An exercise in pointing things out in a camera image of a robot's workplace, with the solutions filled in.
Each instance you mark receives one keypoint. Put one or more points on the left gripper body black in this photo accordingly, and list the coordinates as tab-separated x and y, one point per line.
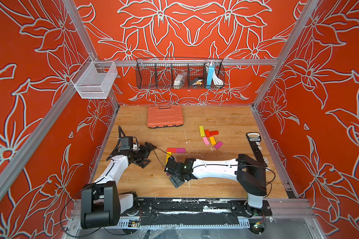
140	154

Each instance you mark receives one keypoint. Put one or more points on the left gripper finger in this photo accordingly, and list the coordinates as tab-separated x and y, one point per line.
148	147
143	163

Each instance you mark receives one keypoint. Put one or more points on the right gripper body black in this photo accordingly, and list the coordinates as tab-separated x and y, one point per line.
176	181

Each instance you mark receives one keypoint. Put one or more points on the long yellow block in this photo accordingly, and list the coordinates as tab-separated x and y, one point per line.
168	155

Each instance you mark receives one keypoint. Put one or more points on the small red block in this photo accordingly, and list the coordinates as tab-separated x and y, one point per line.
172	150

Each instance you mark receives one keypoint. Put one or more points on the magenta long block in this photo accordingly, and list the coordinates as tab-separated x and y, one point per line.
218	145

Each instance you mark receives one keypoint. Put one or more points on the small magenta block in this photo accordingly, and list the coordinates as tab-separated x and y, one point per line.
180	150

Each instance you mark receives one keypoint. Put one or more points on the orange long block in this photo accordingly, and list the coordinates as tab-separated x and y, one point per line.
212	140

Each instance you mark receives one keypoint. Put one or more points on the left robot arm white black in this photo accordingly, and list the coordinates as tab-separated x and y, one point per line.
101	203

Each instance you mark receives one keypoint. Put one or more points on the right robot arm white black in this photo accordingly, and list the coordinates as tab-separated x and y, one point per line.
249	173

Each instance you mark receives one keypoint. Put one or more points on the orange plastic tool case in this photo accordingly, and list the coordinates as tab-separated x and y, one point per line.
165	116

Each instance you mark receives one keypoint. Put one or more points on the pink long block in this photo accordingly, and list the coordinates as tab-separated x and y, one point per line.
205	140

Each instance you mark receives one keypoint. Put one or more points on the red-orange small block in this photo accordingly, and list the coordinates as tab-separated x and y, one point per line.
207	133

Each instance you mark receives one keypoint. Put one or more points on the yellow-green block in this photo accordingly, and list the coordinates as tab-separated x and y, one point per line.
201	131

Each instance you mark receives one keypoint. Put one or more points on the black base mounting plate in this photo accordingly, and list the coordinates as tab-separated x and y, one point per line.
194	213

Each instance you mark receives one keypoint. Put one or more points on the red flat block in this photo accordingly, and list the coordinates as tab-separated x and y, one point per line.
213	133

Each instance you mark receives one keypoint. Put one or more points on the grey packet in basket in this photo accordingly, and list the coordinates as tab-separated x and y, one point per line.
179	80

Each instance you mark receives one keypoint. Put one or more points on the black remote-like tool strip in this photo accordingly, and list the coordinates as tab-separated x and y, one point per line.
254	140

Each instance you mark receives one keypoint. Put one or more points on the black item in basket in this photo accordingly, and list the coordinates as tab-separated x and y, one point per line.
196	82

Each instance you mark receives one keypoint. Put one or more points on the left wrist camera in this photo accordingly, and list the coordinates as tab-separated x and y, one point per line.
125	143

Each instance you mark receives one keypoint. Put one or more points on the black wire wall basket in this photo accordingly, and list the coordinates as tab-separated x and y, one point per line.
168	73

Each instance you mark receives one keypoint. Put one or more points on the clear plastic wall bin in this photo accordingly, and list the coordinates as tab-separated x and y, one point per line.
95	80

